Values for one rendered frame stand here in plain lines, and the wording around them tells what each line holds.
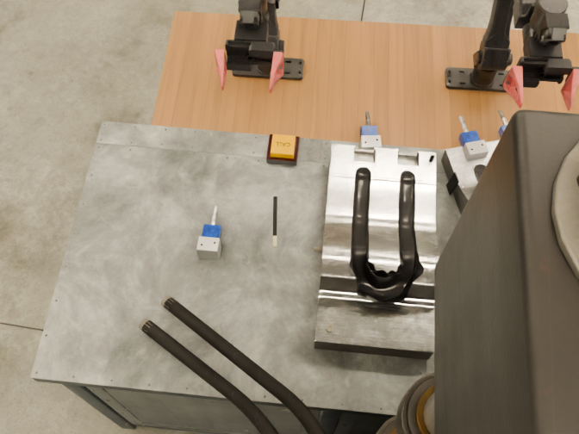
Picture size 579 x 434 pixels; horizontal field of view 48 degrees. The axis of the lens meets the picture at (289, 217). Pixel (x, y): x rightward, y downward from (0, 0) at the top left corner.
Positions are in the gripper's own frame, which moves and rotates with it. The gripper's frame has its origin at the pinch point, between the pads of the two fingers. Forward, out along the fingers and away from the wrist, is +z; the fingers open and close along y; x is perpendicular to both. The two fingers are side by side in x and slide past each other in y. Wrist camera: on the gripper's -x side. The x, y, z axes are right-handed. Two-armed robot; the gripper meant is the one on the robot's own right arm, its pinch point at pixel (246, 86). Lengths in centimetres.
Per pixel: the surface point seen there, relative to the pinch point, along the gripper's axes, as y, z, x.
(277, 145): 4.8, -9.4, 36.5
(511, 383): 24, 75, -79
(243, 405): 3, 57, 31
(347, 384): 25, 50, 39
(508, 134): 24, 63, -80
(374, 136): 29.7, -13.0, 34.8
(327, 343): 20, 42, 34
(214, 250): -7.3, 21.9, 34.4
